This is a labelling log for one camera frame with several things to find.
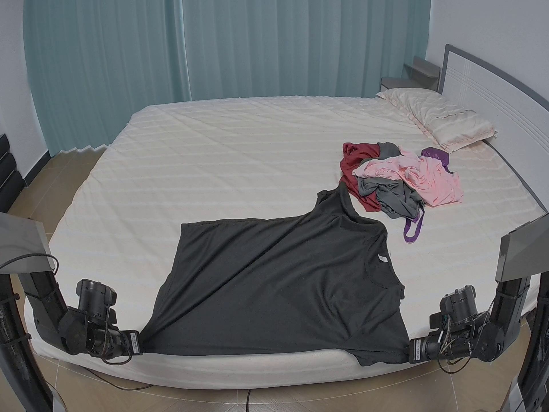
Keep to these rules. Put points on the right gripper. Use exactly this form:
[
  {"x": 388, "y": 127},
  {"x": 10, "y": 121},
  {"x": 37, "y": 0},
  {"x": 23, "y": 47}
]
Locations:
[{"x": 433, "y": 346}]

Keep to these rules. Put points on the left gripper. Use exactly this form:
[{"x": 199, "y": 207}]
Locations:
[{"x": 113, "y": 342}]

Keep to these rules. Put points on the black T-shirt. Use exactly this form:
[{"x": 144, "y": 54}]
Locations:
[{"x": 278, "y": 281}]

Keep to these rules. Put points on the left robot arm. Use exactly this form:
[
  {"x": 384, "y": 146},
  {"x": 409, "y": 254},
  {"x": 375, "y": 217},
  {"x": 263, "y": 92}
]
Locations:
[{"x": 47, "y": 303}]

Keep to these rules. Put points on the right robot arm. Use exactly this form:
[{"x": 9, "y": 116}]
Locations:
[{"x": 510, "y": 298}]

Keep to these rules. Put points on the bed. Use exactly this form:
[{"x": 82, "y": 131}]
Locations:
[{"x": 236, "y": 144}]

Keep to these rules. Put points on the grey garment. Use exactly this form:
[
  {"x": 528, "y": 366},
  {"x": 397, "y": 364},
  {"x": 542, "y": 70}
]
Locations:
[{"x": 394, "y": 200}]

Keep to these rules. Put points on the pink garment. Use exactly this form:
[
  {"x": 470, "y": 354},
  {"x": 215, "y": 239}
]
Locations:
[{"x": 437, "y": 183}]

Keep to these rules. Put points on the purple garment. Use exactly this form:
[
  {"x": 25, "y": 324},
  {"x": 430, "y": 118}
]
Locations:
[{"x": 435, "y": 155}]

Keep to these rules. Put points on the black chest of drawers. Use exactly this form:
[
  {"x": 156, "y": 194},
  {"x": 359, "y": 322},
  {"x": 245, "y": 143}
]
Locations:
[{"x": 8, "y": 174}]

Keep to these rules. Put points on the dark red garment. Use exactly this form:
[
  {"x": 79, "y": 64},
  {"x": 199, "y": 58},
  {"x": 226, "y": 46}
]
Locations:
[{"x": 356, "y": 161}]

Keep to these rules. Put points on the cream pillow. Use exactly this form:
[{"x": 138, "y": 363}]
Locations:
[{"x": 446, "y": 116}]

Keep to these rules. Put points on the grey bedside table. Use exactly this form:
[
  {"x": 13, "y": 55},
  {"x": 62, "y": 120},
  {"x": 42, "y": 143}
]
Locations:
[{"x": 424, "y": 68}]

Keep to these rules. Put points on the blue-green curtain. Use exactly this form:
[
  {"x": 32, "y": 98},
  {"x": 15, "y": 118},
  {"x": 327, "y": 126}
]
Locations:
[
  {"x": 300, "y": 32},
  {"x": 107, "y": 58}
]

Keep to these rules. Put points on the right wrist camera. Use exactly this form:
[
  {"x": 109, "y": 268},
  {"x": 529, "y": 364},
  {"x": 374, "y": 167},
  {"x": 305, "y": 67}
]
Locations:
[{"x": 437, "y": 321}]

